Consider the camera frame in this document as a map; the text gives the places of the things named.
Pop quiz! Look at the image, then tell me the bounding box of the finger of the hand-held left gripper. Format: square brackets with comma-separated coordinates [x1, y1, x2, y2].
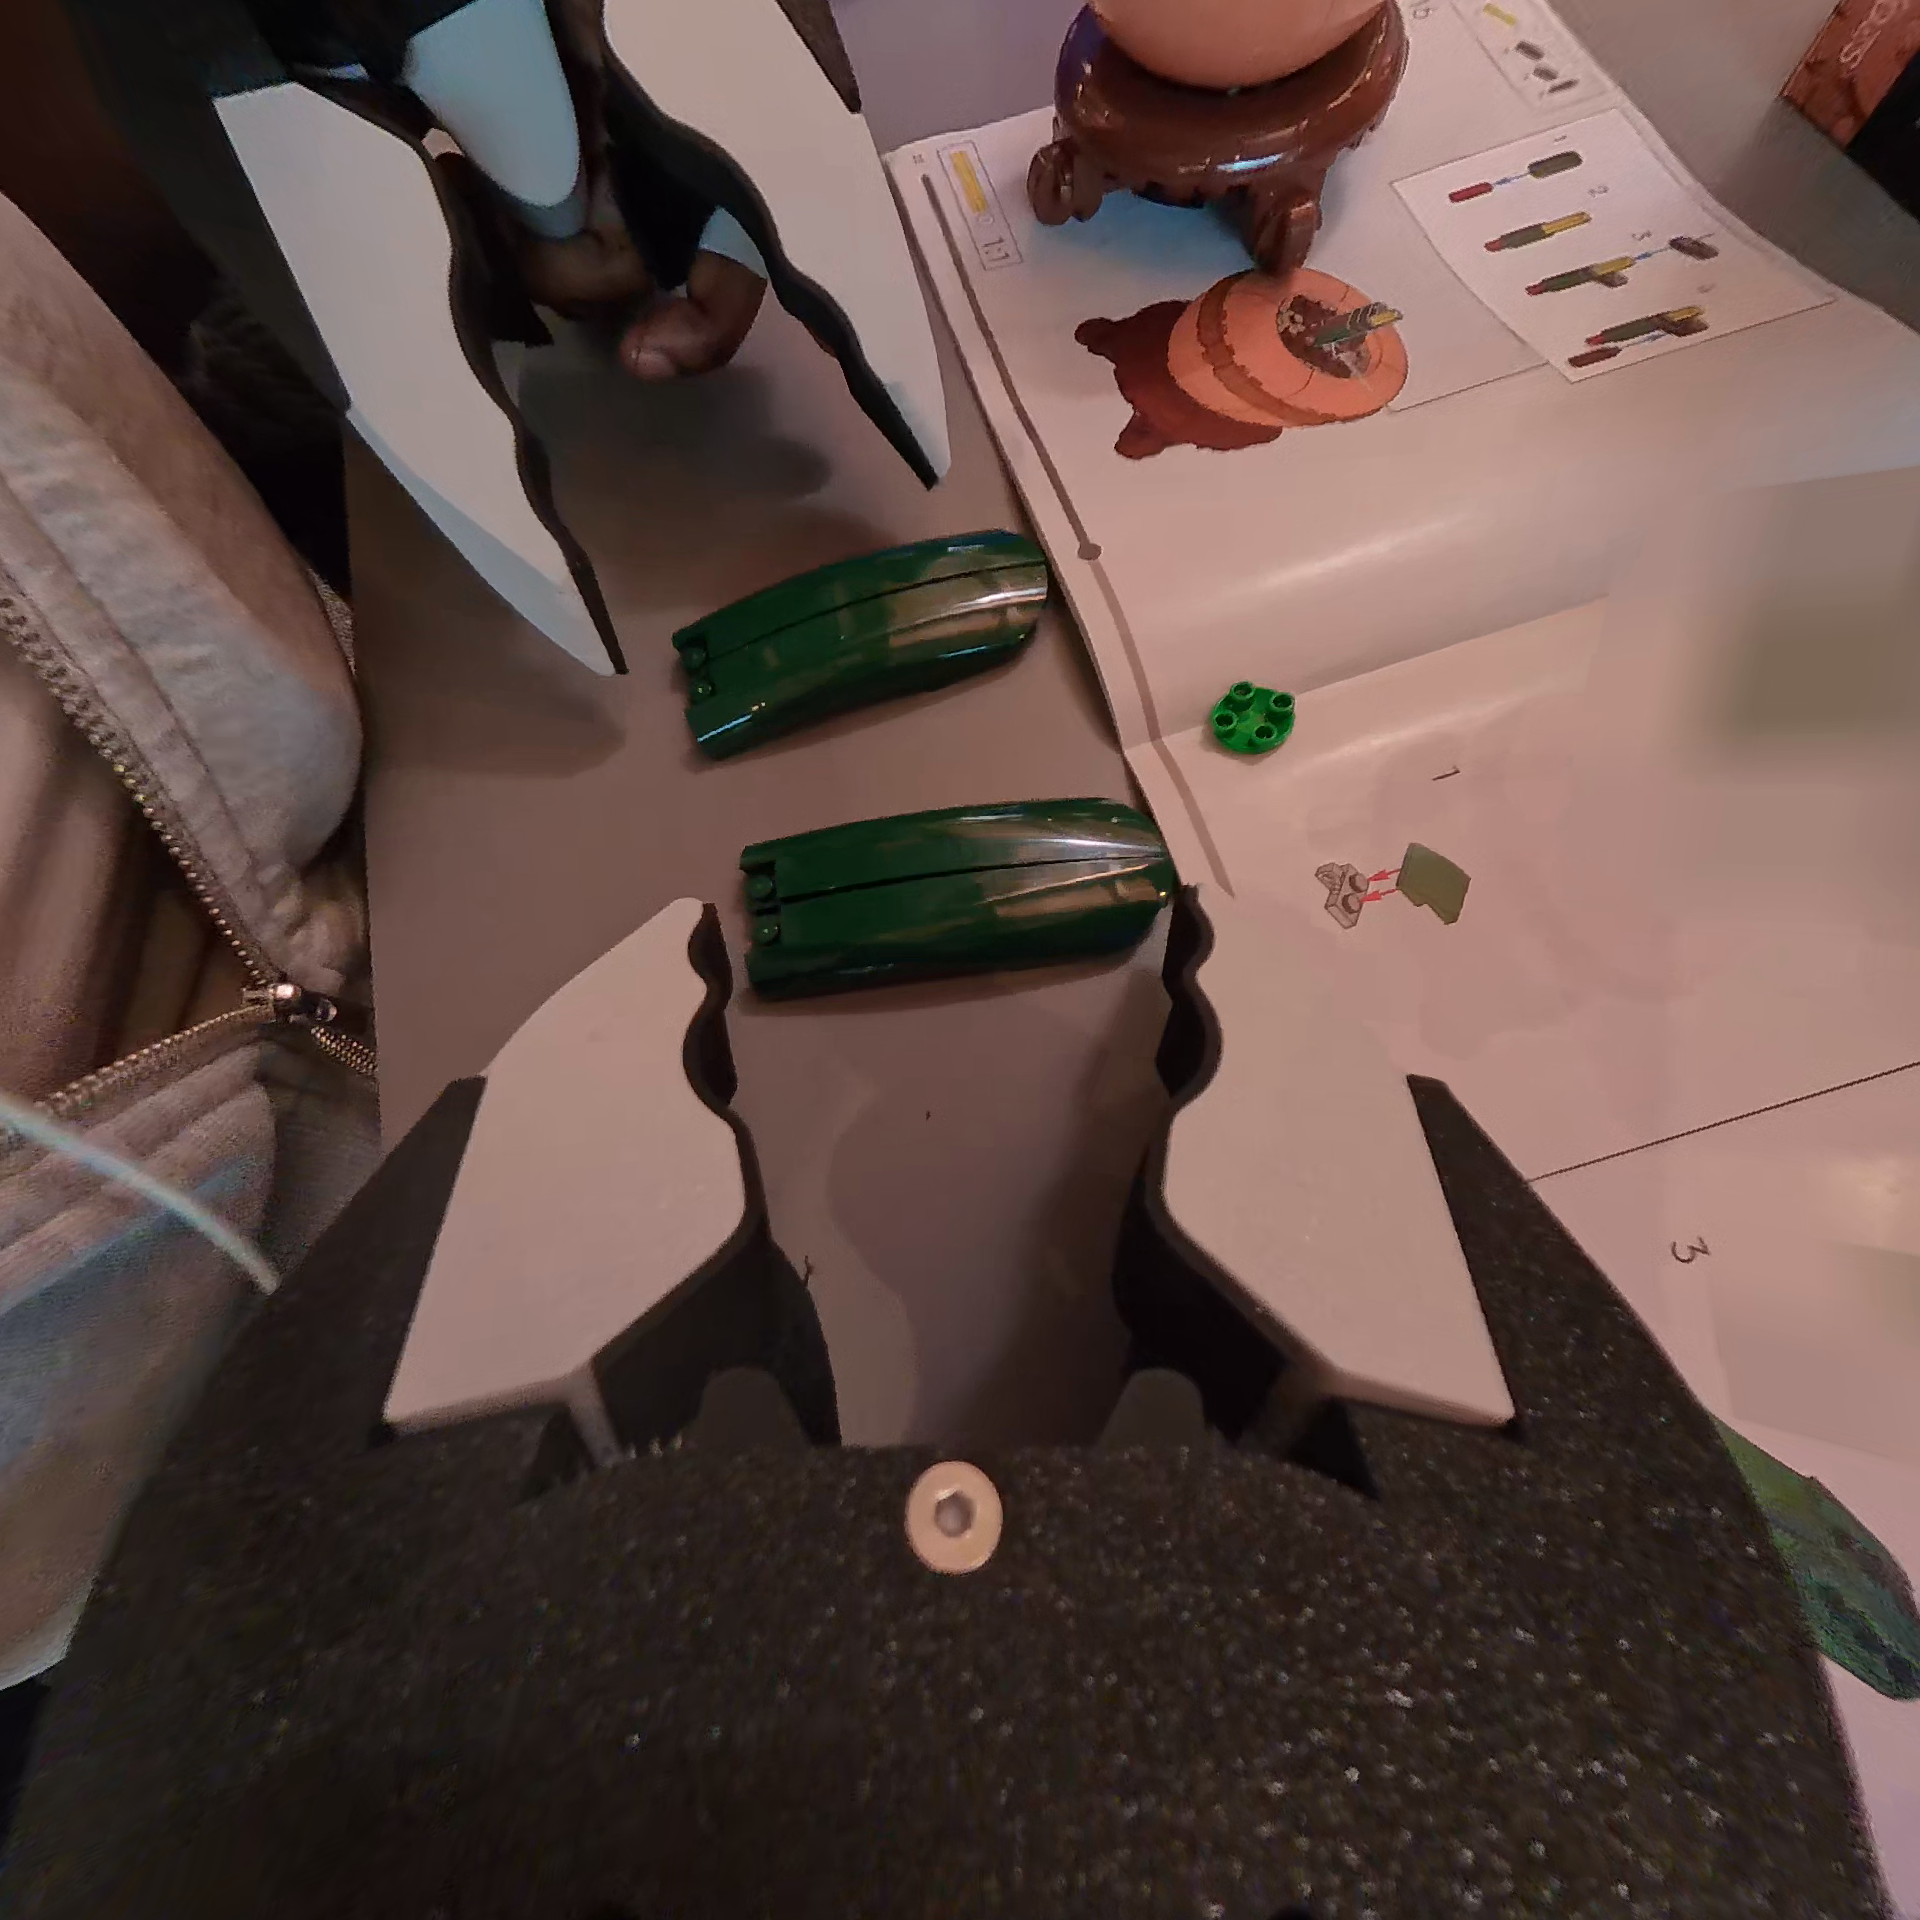
[210, 72, 629, 681]
[599, 0, 958, 492]

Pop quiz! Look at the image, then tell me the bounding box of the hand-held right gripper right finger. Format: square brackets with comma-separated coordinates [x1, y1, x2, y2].
[1110, 883, 1518, 1450]

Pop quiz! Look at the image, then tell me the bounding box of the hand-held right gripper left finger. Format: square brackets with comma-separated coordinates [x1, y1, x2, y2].
[382, 897, 846, 1470]

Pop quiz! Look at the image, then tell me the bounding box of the peach brick flower pot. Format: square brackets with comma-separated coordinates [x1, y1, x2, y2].
[1026, 0, 1412, 276]

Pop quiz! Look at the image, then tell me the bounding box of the grey desk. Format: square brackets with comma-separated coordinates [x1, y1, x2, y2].
[341, 0, 1920, 1450]

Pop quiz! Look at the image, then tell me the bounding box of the building instruction booklet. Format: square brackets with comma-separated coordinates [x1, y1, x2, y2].
[884, 0, 1920, 1705]

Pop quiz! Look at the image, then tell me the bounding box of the small green round brick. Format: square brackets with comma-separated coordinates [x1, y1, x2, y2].
[1205, 679, 1303, 765]

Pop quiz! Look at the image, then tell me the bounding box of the orchid building set box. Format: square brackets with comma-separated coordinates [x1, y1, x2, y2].
[1782, 0, 1920, 152]

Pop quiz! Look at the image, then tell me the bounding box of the thin white cable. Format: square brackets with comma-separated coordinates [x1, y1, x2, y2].
[0, 1099, 281, 1296]

